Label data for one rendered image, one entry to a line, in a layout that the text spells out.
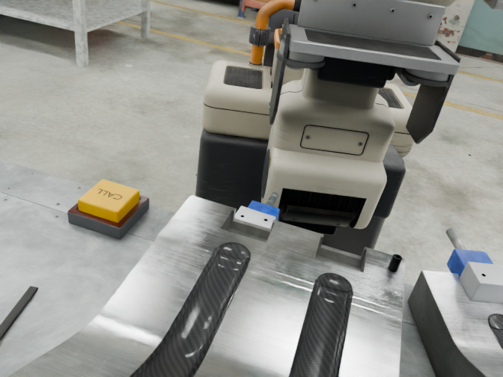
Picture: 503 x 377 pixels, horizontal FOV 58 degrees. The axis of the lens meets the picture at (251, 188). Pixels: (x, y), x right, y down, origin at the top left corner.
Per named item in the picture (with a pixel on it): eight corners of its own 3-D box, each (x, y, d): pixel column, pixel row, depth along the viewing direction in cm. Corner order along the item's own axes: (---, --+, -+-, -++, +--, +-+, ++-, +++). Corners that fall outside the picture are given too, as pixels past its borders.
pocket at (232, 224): (230, 231, 57) (233, 207, 55) (271, 244, 56) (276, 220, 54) (217, 253, 53) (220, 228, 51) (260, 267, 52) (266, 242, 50)
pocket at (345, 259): (314, 257, 55) (322, 233, 53) (358, 271, 54) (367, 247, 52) (308, 282, 51) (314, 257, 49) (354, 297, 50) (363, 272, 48)
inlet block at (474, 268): (426, 244, 64) (439, 213, 61) (459, 247, 65) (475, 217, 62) (461, 316, 53) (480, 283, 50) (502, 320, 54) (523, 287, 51)
